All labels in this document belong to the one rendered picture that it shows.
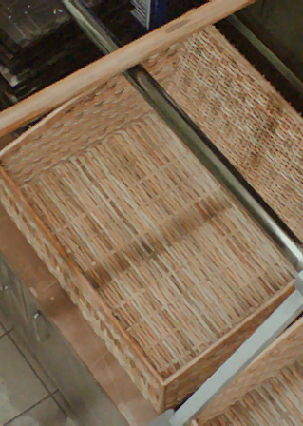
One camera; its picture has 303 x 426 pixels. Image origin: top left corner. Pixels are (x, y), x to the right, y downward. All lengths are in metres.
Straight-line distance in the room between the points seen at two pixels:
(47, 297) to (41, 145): 0.29
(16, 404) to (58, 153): 0.72
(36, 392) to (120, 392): 0.65
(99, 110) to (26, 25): 0.24
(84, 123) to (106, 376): 0.50
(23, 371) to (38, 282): 0.59
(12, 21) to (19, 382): 0.97
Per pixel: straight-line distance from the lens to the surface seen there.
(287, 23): 1.66
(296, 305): 1.22
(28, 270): 1.84
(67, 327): 1.79
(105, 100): 1.88
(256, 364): 1.60
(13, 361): 2.40
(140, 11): 2.06
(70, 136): 1.89
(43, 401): 2.35
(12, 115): 1.26
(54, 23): 1.75
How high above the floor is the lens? 2.22
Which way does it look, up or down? 59 degrees down
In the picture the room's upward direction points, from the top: 3 degrees clockwise
